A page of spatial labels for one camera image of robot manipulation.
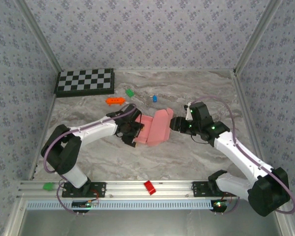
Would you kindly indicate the pink paper box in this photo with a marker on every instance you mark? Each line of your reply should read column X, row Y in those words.
column 157, row 127

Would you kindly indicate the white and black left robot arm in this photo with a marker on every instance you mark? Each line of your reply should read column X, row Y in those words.
column 61, row 152

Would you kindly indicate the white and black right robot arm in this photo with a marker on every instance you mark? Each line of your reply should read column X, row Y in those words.
column 268, row 194

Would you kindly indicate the orange plastic toy piece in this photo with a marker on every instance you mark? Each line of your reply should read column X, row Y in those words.
column 115, row 101

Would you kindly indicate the small green toy brick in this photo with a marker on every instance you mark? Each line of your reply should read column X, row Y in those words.
column 129, row 93

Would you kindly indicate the red block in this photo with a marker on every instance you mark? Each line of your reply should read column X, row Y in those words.
column 149, row 187

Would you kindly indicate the black and white checkerboard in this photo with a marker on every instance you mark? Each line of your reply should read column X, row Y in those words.
column 83, row 82

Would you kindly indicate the right circuit board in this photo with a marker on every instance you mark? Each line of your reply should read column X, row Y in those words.
column 219, row 205

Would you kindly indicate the circuit board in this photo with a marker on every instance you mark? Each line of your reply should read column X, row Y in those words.
column 81, row 204
column 219, row 205

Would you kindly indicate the left circuit board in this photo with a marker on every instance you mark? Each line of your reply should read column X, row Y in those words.
column 81, row 204

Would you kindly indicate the grey metal panel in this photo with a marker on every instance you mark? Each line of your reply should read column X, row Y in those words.
column 147, row 223

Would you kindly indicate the green block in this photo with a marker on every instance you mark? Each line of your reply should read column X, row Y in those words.
column 48, row 186

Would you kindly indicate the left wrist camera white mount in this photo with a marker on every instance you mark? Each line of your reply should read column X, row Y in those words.
column 132, row 113

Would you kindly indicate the aluminium front rail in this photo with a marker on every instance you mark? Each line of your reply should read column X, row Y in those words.
column 127, row 188

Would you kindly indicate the aluminium back rail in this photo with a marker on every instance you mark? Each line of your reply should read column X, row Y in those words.
column 174, row 70

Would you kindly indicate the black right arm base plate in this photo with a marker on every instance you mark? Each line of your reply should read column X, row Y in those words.
column 199, row 188

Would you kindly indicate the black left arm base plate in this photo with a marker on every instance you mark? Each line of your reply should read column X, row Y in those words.
column 98, row 189

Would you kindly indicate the aluminium frame post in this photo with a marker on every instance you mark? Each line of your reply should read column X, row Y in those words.
column 256, row 37

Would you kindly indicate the aluminium frame bar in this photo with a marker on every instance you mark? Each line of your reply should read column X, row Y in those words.
column 287, row 228
column 12, row 228

